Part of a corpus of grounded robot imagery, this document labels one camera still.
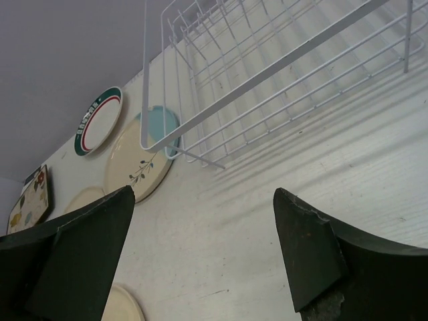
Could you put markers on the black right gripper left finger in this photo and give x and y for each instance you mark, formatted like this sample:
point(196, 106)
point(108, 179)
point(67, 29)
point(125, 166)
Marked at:
point(63, 269)

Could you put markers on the cream and yellow round plate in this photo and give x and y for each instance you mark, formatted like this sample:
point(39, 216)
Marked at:
point(85, 197)

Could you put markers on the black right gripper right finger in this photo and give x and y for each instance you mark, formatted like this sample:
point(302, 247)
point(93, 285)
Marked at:
point(339, 272)

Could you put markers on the cream and blue round plate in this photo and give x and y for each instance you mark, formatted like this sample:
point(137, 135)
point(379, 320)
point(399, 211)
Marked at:
point(129, 164)

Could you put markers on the square floral cream plate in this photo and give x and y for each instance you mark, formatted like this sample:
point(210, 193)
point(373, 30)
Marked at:
point(34, 205)

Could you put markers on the white wire dish rack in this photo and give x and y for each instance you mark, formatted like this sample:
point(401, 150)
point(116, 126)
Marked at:
point(231, 74)

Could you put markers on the cream and pink round plate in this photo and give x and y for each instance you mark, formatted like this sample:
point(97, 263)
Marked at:
point(121, 306)

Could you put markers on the green red rimmed white plate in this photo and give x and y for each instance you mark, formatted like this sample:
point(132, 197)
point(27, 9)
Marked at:
point(99, 121)

